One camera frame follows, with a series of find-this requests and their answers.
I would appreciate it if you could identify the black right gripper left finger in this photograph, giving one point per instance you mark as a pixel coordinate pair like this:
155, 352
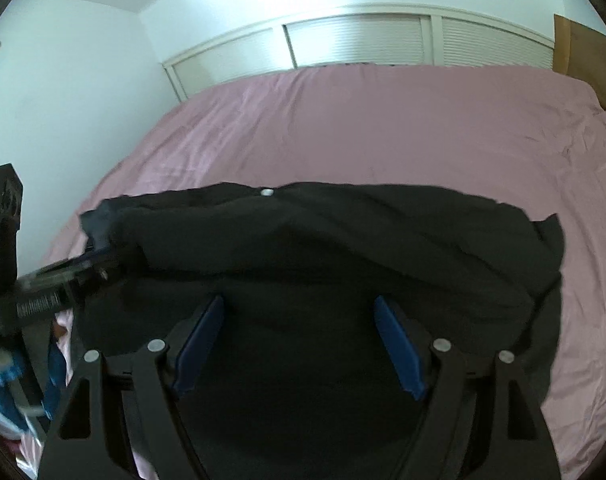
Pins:
116, 406

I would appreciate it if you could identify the pink bed sheet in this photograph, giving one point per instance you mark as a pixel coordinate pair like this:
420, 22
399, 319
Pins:
520, 135

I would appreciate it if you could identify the brown wooden headboard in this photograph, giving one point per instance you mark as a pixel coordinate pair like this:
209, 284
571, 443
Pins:
580, 52

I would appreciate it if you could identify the black large jacket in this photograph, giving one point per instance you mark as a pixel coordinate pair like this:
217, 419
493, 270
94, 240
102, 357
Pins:
298, 384

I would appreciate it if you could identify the white louvered closet doors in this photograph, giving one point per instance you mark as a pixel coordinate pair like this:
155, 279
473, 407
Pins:
382, 35

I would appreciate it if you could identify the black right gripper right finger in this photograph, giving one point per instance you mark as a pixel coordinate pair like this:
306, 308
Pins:
478, 416

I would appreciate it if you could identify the blue white cloth item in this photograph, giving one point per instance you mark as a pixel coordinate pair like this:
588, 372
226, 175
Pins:
18, 415

